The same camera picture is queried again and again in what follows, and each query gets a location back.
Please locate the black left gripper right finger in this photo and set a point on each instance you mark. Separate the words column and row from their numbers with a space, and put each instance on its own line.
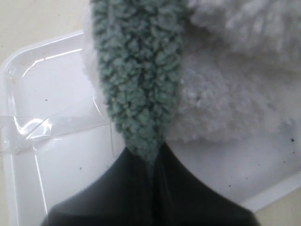
column 180, row 199

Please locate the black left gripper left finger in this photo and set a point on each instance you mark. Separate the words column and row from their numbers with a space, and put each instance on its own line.
column 120, row 197

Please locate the green knitted scarf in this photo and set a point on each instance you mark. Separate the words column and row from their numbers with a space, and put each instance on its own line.
column 139, row 55

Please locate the white plush snowman toy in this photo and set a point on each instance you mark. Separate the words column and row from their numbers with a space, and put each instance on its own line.
column 241, row 68

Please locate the white plastic tray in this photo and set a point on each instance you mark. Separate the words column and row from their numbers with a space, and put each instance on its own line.
column 56, row 140

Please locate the clear tape strip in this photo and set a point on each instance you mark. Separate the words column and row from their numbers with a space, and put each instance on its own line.
column 20, row 134

